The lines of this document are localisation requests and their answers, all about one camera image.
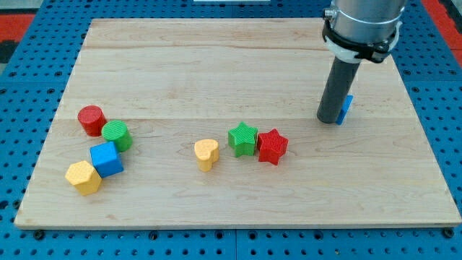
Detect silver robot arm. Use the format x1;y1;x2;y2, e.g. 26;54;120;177
322;0;407;64

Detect blue triangle block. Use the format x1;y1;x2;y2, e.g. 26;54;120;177
336;95;354;125

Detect blue cube block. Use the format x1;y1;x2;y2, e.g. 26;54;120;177
90;142;124;178

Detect green star block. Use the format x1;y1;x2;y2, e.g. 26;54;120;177
228;121;258;157

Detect yellow heart block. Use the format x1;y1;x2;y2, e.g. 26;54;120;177
194;139;219;172

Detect red star block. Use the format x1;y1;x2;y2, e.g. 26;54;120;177
257;129;289;165

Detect light wooden board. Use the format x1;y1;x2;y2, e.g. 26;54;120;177
14;18;461;230

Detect green cylinder block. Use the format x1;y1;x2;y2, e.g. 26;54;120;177
102;120;133;152

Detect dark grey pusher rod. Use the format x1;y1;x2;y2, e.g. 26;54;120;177
317;57;359;124

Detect red cylinder block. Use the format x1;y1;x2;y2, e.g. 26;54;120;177
77;105;107;137

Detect yellow hexagon block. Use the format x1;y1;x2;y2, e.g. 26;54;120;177
65;160;102;196

